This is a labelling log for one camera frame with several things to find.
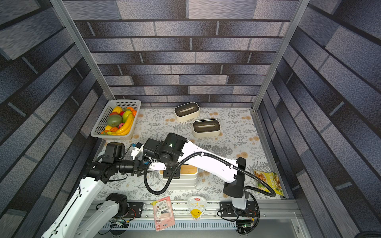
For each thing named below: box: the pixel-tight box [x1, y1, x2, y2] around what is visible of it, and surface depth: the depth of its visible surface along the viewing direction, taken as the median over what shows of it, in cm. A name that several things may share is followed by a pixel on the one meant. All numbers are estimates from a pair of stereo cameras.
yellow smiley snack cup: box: [187, 195, 208, 221], surface depth 68 cm
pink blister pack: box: [152, 196, 176, 232], surface depth 73 cm
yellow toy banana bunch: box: [111, 113, 134, 136], surface depth 99 cm
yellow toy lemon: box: [112, 106, 123, 114], surface depth 112 cm
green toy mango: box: [107, 114, 123, 128], surface depth 103 cm
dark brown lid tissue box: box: [173, 101, 200, 122], surface depth 113 cm
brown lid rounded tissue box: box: [192, 118, 222, 138], surface depth 104 cm
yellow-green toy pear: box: [122, 110, 133, 123], surface depth 108 cm
